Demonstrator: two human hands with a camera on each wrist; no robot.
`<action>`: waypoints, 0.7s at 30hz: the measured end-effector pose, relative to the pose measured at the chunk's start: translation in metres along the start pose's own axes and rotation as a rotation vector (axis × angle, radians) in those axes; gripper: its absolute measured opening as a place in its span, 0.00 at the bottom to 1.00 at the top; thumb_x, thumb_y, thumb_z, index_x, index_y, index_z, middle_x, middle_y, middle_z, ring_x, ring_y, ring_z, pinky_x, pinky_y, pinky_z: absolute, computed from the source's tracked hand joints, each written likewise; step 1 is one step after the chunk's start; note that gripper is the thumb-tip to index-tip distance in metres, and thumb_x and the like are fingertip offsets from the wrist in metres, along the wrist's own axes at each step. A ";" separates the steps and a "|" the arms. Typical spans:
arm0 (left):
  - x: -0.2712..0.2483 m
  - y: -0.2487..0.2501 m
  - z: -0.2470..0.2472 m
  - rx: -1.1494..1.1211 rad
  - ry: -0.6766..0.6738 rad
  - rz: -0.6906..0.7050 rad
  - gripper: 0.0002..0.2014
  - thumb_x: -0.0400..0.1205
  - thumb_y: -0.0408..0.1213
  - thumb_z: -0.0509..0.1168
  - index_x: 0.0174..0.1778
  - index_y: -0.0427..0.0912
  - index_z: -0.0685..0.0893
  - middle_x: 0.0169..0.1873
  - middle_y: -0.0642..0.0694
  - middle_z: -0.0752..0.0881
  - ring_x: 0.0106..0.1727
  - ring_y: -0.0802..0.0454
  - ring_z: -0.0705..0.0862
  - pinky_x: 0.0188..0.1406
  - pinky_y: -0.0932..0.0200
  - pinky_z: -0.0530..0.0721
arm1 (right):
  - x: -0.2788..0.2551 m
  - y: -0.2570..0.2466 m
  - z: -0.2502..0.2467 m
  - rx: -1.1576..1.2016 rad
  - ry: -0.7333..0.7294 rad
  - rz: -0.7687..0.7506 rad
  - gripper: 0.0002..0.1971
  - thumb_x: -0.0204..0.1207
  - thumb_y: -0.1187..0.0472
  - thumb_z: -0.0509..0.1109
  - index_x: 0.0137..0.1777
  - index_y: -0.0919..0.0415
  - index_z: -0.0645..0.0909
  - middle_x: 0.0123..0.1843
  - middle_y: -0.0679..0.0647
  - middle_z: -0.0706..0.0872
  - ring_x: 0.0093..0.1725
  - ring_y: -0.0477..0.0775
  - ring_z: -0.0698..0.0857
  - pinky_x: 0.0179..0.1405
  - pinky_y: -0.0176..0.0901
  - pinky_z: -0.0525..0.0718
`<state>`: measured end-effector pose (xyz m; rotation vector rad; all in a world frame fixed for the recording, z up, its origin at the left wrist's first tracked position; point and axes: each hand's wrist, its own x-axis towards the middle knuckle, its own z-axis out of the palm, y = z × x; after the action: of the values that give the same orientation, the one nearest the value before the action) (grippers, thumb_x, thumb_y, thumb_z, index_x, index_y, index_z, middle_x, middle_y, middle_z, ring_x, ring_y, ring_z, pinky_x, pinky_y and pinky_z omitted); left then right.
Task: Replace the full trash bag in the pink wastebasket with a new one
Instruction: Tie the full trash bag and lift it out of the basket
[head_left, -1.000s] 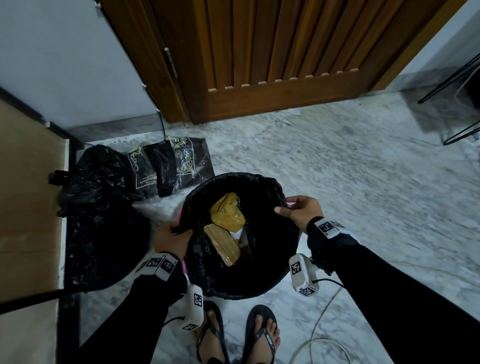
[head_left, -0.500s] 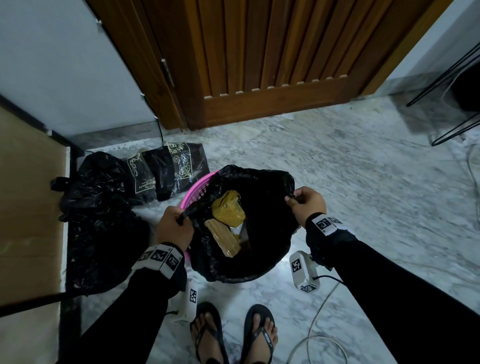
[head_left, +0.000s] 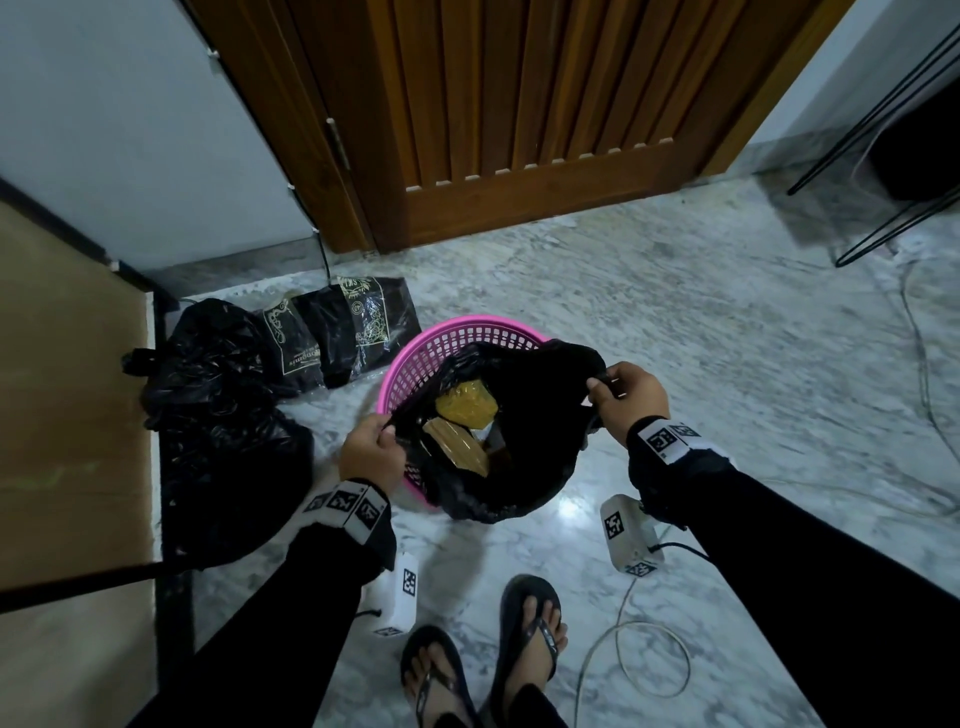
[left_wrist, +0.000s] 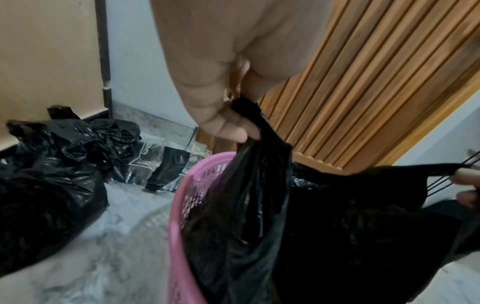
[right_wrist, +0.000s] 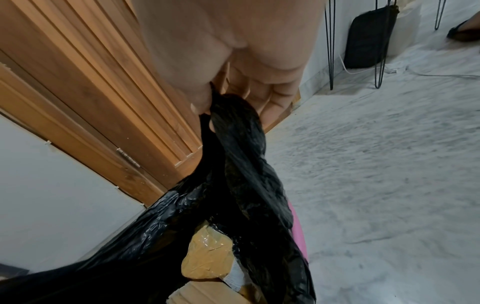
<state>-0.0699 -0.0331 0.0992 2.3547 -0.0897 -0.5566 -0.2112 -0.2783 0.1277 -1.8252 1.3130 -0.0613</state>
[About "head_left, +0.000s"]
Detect person's right hand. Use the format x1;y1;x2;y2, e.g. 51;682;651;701
586;362;671;450

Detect person's left hand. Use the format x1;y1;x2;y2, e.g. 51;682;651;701
337;412;408;496

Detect black plastic bin liner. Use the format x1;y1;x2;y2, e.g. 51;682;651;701
384;339;609;525

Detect person's left forearm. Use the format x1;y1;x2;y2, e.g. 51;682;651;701
129;517;399;728

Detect person's right forearm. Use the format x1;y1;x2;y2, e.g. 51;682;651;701
627;442;960;728

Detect tan cardboard piece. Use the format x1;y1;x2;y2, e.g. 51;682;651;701
422;417;492;478

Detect white marker wristband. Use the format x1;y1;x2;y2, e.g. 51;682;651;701
303;480;391;547
637;417;730;470

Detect yellow crumpled wrapper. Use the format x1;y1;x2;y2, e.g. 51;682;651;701
435;379;499;426

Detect pink plastic waste basket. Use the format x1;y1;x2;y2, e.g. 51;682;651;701
375;314;552;511

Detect black gold-printed shopping bag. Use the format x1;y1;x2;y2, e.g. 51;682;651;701
258;294;327;399
294;276;423;389

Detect large black garbage bag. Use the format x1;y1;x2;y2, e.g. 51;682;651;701
121;297;316;573

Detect black flip-flop sandal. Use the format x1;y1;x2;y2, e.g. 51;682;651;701
486;574;565;728
399;624;483;728

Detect person's left foot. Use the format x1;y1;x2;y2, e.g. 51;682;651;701
405;646;470;728

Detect person's foot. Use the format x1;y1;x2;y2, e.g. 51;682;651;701
405;646;470;728
504;596;570;717

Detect person's right foot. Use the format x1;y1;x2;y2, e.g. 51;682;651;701
504;596;570;717

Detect brown wooden door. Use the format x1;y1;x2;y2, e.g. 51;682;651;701
288;0;822;252

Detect metal door hinge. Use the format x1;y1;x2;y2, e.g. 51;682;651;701
325;117;352;172

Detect tan wooden board table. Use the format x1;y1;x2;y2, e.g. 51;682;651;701
0;178;181;728

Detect black metal hairpin legs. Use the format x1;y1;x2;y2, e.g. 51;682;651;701
786;22;960;269

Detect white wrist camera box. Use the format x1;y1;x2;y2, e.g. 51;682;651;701
361;552;420;639
599;494;666;578

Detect thin black camera cable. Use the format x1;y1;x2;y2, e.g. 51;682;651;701
648;541;712;564

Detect white looped cable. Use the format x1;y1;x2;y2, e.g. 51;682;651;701
573;576;693;728

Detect thin grey floor cable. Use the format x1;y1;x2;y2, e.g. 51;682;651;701
896;261;960;470

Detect brown wooden door frame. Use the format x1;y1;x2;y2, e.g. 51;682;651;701
180;0;376;255

